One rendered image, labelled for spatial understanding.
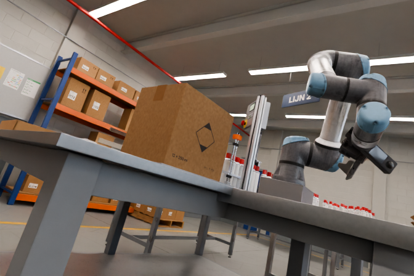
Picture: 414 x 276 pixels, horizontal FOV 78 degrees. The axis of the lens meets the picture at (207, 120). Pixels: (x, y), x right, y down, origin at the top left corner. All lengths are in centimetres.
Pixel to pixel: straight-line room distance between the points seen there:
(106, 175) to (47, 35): 533
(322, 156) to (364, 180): 781
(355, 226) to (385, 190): 835
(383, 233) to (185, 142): 55
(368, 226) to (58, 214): 53
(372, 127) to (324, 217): 32
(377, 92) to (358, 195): 820
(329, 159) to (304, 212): 70
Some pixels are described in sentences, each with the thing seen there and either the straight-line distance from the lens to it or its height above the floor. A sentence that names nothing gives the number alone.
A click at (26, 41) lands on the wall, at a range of 560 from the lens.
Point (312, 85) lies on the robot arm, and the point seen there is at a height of 118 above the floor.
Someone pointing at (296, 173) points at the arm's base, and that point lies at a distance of 124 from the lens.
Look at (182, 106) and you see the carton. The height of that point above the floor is 104.
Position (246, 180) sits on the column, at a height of 94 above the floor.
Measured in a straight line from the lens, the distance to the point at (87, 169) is 47.
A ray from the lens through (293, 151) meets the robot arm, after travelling 126.
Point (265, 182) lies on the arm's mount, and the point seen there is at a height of 91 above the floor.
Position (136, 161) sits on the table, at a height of 82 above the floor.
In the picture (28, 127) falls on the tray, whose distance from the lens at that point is 94.
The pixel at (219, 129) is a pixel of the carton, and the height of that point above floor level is 104.
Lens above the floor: 80
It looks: 16 degrees up
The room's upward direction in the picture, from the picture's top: 14 degrees clockwise
